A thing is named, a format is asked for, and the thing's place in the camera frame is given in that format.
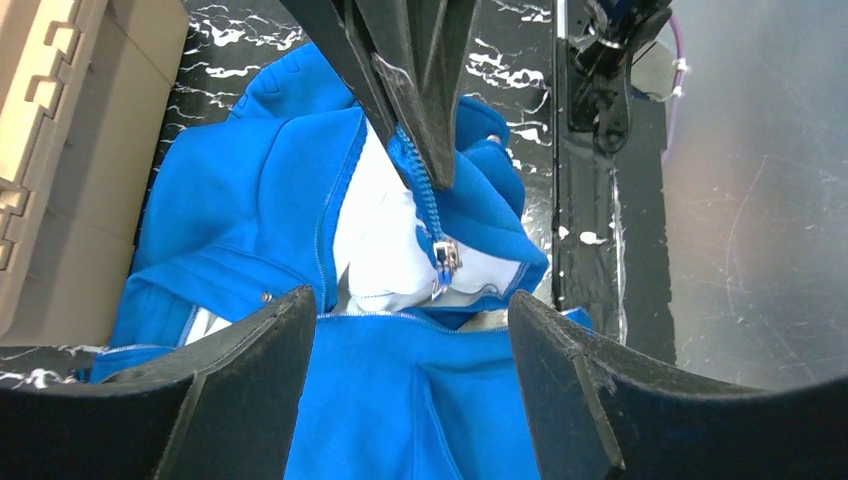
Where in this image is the blue zip jacket white lining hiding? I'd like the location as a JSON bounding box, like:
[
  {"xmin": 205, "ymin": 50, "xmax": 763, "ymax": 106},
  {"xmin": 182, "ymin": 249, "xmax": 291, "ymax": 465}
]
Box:
[{"xmin": 89, "ymin": 40, "xmax": 594, "ymax": 480}]

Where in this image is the tan plastic toolbox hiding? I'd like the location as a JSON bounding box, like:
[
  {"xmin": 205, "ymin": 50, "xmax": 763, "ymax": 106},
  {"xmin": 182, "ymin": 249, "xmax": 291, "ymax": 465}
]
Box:
[{"xmin": 1, "ymin": 0, "xmax": 189, "ymax": 346}]

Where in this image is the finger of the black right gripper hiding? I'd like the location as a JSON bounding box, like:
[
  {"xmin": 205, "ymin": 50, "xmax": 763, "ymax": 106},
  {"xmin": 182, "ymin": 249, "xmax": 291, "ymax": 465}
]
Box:
[
  {"xmin": 278, "ymin": 0, "xmax": 415, "ymax": 190},
  {"xmin": 354, "ymin": 0, "xmax": 480, "ymax": 189}
]

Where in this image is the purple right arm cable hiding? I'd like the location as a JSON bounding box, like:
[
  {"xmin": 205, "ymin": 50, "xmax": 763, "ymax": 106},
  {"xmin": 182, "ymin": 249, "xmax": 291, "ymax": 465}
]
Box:
[{"xmin": 661, "ymin": 13, "xmax": 687, "ymax": 164}]

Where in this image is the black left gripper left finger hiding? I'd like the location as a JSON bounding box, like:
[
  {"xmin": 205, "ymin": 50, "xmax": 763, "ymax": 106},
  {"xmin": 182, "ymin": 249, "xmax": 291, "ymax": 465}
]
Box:
[{"xmin": 1, "ymin": 286, "xmax": 316, "ymax": 479}]

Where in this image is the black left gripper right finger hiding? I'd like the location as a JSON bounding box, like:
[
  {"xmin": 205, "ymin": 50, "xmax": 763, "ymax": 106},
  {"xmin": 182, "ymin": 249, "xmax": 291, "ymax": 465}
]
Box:
[{"xmin": 508, "ymin": 292, "xmax": 847, "ymax": 479}]

